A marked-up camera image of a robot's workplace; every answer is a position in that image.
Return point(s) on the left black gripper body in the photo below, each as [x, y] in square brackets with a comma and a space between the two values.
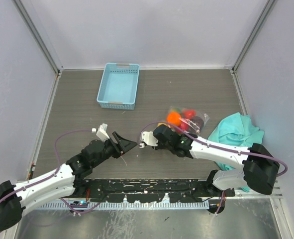
[110, 149]

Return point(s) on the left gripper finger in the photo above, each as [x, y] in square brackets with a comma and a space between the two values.
[126, 146]
[119, 138]

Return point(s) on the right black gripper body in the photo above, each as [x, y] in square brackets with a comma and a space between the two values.
[165, 146]

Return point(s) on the orange fake fruit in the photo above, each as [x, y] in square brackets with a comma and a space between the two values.
[174, 118]

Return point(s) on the clear zip top bag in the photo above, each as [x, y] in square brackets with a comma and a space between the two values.
[191, 130]

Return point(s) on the red fake apple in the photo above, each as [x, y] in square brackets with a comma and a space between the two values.
[188, 113]

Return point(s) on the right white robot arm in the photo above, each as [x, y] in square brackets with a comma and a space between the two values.
[253, 167]

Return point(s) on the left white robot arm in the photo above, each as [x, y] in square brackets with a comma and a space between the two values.
[17, 200]

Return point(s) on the small red fake fruit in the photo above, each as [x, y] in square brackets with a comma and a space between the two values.
[184, 126]

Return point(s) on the yellow green fake mango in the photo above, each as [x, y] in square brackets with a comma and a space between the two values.
[175, 109]

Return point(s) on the dark purple fake fruit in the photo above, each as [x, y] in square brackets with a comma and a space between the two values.
[197, 123]

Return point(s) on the light blue plastic basket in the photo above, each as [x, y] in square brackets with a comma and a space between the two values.
[118, 86]

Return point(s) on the teal cloth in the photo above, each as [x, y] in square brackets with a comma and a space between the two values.
[237, 130]

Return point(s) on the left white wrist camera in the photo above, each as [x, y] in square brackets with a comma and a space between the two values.
[101, 132]

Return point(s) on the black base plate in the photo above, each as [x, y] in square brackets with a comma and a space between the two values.
[145, 191]

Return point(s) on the grey slotted cable duct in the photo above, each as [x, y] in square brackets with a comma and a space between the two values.
[163, 205]

